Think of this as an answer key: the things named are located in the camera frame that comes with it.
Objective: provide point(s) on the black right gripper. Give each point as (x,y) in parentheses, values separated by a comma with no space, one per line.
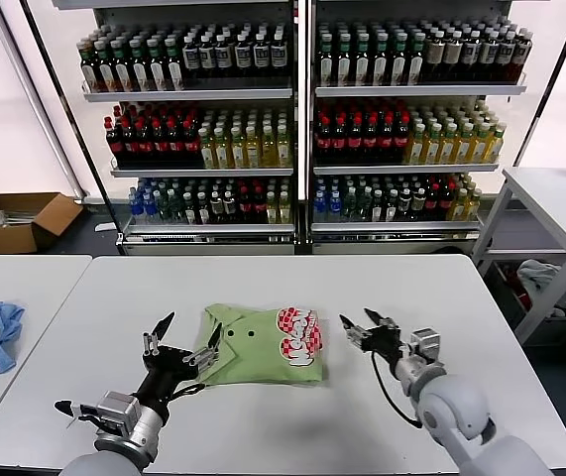
(386,344)

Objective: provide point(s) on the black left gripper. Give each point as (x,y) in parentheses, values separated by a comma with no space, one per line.
(166,377)

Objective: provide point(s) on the light green polo shirt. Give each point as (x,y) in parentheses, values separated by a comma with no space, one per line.
(262,352)

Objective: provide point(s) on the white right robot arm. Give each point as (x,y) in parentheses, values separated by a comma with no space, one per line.
(456,406)

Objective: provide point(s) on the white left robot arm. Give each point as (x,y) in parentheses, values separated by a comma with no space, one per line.
(129,446)

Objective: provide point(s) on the small white label bottle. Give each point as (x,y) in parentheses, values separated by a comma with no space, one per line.
(202,211)
(376,210)
(389,210)
(189,211)

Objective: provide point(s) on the small clear green bottle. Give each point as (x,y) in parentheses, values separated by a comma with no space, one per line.
(164,210)
(177,210)
(363,209)
(349,209)

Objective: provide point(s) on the small blue water bottle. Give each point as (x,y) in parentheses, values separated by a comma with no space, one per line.
(136,210)
(319,209)
(334,209)
(150,210)

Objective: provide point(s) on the small dark tea bottle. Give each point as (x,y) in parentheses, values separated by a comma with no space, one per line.
(229,210)
(216,210)
(403,207)
(417,207)

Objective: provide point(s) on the small red cap cola bottle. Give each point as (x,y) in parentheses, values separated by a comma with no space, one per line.
(245,209)
(430,205)
(444,205)
(259,209)

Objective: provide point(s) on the small white flat object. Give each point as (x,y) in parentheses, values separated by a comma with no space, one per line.
(104,227)

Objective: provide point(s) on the small yellow drink bottle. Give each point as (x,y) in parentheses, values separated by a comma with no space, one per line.
(271,211)
(458,208)
(285,211)
(472,208)

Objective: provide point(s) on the dark red cloth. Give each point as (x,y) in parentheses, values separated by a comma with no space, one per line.
(515,292)

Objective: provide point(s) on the crumpled white cloth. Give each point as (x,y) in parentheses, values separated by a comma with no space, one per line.
(535,275)

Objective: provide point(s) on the grey plastic crate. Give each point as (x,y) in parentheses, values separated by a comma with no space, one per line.
(550,329)

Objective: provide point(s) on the yellow tea bottle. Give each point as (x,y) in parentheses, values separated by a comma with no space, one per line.
(268,149)
(494,145)
(221,151)
(480,146)
(447,147)
(416,147)
(253,150)
(206,151)
(237,150)
(432,147)
(284,148)
(464,147)

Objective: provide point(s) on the open cardboard box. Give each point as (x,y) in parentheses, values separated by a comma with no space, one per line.
(15,238)

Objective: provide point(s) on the black slanted pole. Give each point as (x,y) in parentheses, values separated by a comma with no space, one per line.
(86,161)
(549,84)

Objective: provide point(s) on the clear plastic packet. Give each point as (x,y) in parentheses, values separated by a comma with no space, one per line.
(12,219)

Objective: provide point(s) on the white side table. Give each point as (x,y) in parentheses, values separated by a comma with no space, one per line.
(550,208)

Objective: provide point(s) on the grey metal shelf unit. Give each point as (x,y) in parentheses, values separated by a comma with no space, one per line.
(188,94)
(411,90)

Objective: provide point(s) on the green cap dark tea bottle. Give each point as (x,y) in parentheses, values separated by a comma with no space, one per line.
(326,62)
(104,69)
(88,69)
(399,62)
(362,62)
(172,66)
(380,62)
(155,67)
(344,62)
(416,62)
(120,68)
(138,67)

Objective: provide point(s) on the beige label dark drink bottle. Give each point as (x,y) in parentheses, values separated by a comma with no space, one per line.
(451,56)
(433,57)

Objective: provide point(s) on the white label dark drink bottle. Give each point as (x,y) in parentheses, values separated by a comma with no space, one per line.
(470,55)
(521,54)
(277,55)
(505,55)
(191,58)
(242,57)
(487,55)
(206,58)
(223,57)
(260,56)

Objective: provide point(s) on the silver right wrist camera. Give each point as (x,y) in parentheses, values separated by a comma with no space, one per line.
(426,342)

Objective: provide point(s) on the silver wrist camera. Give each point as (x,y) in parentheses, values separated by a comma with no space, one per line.
(426,342)
(114,411)

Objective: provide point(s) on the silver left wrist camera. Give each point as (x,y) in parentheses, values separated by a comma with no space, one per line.
(114,411)

